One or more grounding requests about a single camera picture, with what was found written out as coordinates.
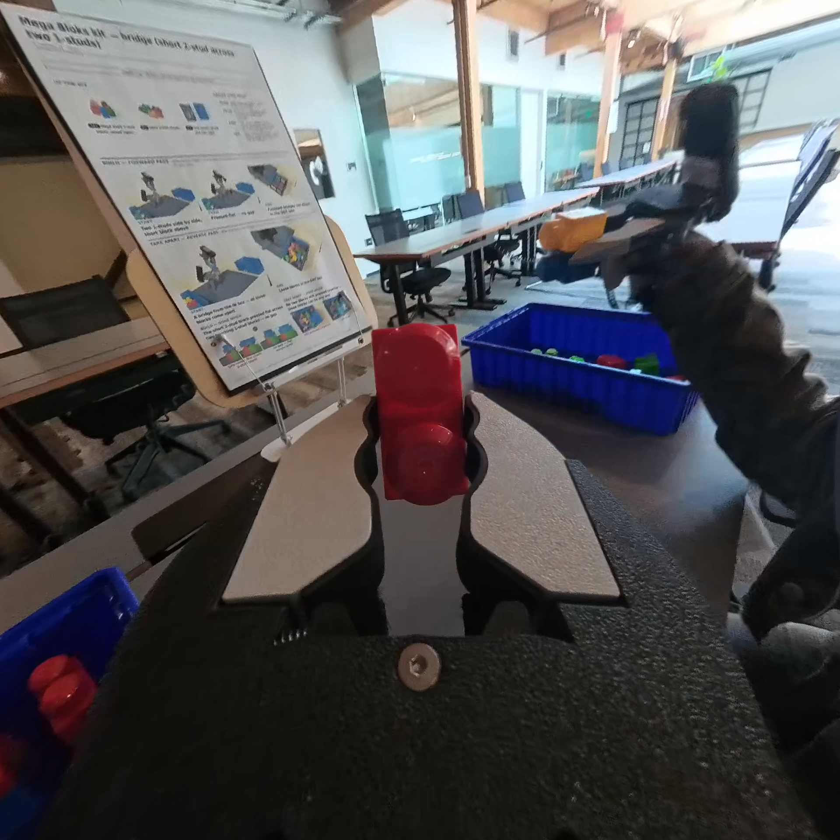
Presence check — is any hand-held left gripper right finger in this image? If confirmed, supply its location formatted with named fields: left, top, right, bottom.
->
left=457, top=392, right=622, bottom=639

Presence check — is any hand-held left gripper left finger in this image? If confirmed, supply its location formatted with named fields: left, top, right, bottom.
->
left=222, top=394, right=388, bottom=634

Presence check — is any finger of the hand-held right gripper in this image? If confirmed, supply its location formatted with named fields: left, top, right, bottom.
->
left=570, top=218, right=667, bottom=291
left=604, top=196, right=690, bottom=232

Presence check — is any orange mega block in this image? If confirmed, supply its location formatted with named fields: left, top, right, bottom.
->
left=539, top=208, right=609, bottom=254

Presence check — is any blue mega block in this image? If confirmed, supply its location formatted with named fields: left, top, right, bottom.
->
left=534, top=252, right=603, bottom=285

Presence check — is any blue bin with mixed blocks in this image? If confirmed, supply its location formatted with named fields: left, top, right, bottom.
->
left=461, top=302, right=700, bottom=437

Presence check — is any red two-stud mega block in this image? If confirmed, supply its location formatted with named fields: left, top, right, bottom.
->
left=372, top=323, right=471, bottom=506

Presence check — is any blue bin with red blocks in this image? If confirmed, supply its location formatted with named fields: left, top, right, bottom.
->
left=0, top=567, right=140, bottom=840

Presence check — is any person's right forearm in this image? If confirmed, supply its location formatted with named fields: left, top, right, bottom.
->
left=629, top=233, right=840, bottom=521

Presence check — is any metal document stand base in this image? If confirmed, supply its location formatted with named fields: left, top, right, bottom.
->
left=217, top=333, right=368, bottom=462

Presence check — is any long wooden office table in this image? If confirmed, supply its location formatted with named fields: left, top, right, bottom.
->
left=353, top=186, right=602, bottom=329

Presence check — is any wooden pillar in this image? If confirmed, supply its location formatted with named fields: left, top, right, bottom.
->
left=451, top=0, right=488, bottom=201

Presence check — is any wooden document stand board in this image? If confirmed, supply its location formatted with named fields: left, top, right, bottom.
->
left=123, top=215, right=379, bottom=412

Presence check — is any black mesh office chair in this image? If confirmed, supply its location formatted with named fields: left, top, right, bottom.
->
left=0, top=274, right=232, bottom=503

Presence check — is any light wooden desk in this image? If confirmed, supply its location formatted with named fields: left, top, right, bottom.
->
left=0, top=318, right=173, bottom=409

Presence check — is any printed instruction sheet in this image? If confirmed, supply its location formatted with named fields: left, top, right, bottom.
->
left=0, top=9, right=370, bottom=393

